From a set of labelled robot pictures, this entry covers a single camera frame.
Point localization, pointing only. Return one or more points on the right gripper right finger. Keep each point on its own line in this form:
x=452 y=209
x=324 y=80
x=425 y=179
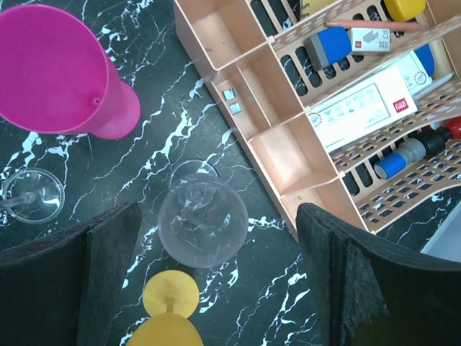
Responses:
x=370 y=291

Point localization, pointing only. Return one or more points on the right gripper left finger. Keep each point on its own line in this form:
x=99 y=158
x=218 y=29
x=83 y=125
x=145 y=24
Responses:
x=63 y=289

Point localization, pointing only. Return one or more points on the clear wine glass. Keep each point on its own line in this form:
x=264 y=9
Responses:
x=202 y=222
x=33 y=196

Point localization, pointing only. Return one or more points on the orange plastic wine glass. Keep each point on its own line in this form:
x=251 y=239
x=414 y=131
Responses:
x=170 y=297

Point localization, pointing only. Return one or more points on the pink plastic wine glass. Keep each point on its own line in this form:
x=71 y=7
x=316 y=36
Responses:
x=56 y=78

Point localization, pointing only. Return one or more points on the blue capped bottle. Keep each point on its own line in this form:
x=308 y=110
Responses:
x=423 y=145

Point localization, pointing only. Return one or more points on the red capped bottle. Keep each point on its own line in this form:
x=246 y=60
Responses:
x=451 y=129

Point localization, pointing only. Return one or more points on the white staples box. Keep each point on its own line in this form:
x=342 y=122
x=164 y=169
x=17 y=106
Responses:
x=375 y=102

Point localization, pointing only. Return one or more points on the blue grey eraser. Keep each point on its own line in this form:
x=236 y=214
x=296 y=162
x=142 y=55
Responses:
x=327 y=47

